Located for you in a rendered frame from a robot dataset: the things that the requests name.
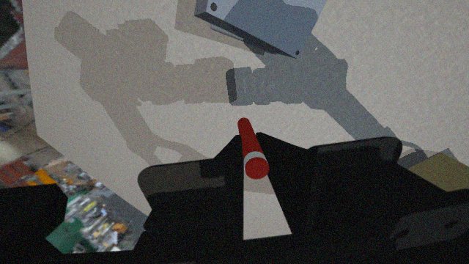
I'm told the blue-grey sloped panel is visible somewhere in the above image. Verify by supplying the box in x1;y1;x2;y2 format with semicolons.
194;0;327;59

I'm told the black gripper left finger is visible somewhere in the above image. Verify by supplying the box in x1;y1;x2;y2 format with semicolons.
137;135;244;241

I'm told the red cylinder with grey band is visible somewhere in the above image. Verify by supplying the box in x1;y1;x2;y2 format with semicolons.
237;117;270;180

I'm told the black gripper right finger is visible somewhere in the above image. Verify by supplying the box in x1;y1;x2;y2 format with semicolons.
256;132;402;234

